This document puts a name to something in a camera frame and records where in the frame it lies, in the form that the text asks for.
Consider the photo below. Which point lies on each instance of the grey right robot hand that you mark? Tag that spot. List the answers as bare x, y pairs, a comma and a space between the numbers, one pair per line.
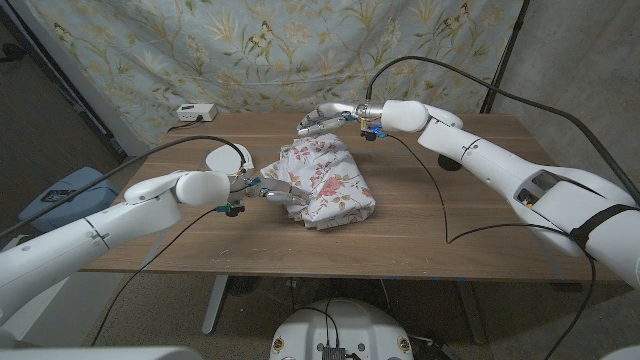
332, 116

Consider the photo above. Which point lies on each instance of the small black device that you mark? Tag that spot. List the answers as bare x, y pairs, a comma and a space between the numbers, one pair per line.
52, 195

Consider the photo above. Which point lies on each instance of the blue box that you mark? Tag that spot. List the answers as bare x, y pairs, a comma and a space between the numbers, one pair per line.
75, 207

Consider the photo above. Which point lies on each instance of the white table leg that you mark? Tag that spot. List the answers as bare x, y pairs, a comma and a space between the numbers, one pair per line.
215, 305

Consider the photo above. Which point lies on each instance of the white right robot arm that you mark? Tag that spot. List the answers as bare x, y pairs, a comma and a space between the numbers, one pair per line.
500, 165

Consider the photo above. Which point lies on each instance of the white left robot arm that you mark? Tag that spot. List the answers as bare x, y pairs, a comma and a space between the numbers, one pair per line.
110, 235

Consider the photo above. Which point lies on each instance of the pale blue floral backdrop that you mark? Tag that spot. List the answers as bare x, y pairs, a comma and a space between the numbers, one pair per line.
250, 50

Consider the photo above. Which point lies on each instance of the white round flat device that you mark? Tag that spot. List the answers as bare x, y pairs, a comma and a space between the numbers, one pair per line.
225, 160

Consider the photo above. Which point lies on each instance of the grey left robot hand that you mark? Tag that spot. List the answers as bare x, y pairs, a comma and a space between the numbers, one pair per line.
280, 192

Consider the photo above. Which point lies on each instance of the white robot right shoulder cover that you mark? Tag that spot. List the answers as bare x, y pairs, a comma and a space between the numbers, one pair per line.
625, 354

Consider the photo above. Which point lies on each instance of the black cylindrical speaker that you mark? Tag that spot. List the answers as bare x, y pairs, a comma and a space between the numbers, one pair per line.
449, 164

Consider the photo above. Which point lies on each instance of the white robot torso base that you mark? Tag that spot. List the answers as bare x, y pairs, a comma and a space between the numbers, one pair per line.
345, 325

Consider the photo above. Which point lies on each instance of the black flat floor foot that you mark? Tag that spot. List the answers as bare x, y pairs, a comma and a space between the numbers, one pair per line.
566, 287

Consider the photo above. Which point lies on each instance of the white floor platform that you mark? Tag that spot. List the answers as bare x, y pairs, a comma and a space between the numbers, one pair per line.
60, 320

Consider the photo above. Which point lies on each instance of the black backdrop stand pole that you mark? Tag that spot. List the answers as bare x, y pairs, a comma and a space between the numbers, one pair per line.
505, 50

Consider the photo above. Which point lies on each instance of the white power strip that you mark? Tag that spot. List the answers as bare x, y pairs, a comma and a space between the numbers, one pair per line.
196, 112

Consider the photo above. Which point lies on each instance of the white red-flowered cloth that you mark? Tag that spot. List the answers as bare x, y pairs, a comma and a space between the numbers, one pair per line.
330, 185

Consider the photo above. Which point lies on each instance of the black slanted wall rail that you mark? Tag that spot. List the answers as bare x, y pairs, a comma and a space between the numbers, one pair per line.
75, 102

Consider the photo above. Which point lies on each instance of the grey table leg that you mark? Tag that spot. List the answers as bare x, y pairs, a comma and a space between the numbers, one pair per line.
472, 315

